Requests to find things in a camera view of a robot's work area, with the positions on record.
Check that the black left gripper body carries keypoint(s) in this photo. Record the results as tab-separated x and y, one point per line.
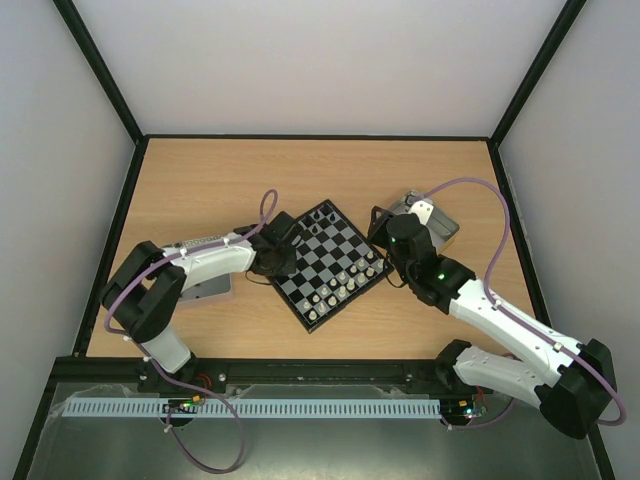
281	266

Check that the black and silver chessboard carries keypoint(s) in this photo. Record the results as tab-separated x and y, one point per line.
320	258

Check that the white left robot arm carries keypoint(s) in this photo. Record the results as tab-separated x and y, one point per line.
145	290

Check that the empty gold metal tin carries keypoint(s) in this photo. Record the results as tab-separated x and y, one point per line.
442	227

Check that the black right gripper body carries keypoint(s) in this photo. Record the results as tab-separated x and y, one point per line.
378	228

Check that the light blue slotted cable duct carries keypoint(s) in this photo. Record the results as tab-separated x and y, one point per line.
255	408

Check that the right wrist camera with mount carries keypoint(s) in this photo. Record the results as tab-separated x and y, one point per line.
423	210

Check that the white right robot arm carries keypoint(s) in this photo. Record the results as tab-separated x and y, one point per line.
570	382

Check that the pink tin with black pieces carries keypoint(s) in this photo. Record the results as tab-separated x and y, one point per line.
210	287

